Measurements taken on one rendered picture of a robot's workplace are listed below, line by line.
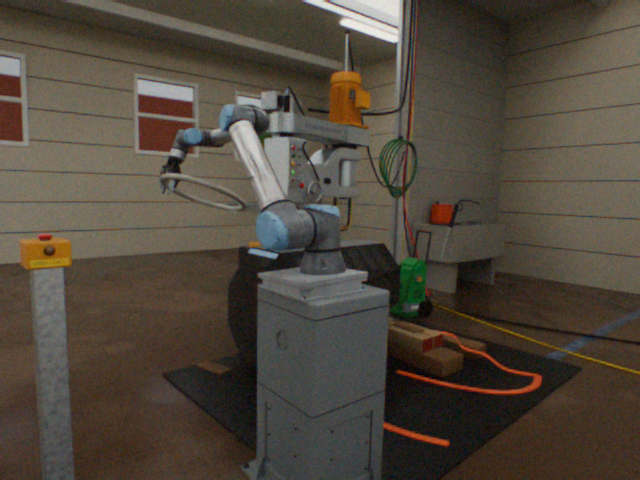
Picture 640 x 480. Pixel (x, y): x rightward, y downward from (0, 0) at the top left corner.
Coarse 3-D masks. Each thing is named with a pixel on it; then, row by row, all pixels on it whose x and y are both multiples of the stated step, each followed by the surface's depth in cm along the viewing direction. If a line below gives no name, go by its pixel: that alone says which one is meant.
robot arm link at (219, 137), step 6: (258, 108) 196; (258, 114) 192; (264, 114) 196; (258, 120) 192; (264, 120) 195; (258, 126) 194; (264, 126) 197; (204, 132) 239; (210, 132) 241; (216, 132) 233; (222, 132) 226; (258, 132) 198; (264, 132) 202; (210, 138) 239; (216, 138) 233; (222, 138) 229; (228, 138) 225; (204, 144) 241; (210, 144) 242; (216, 144) 240; (222, 144) 246
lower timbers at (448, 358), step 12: (444, 336) 346; (456, 336) 346; (396, 348) 322; (408, 348) 313; (444, 348) 314; (456, 348) 331; (480, 348) 323; (408, 360) 313; (420, 360) 304; (432, 360) 295; (444, 360) 291; (456, 360) 298; (432, 372) 296; (444, 372) 291
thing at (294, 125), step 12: (276, 120) 272; (288, 120) 272; (300, 120) 278; (312, 120) 287; (276, 132) 276; (288, 132) 275; (300, 132) 279; (312, 132) 288; (324, 132) 298; (336, 132) 308; (348, 132) 317; (360, 132) 329; (324, 144) 335; (336, 144) 328; (348, 144) 326; (360, 144) 331
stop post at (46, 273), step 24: (24, 240) 127; (48, 240) 128; (24, 264) 125; (48, 264) 126; (48, 288) 128; (48, 312) 129; (48, 336) 129; (48, 360) 130; (48, 384) 130; (48, 408) 131; (48, 432) 132; (48, 456) 132; (72, 456) 137
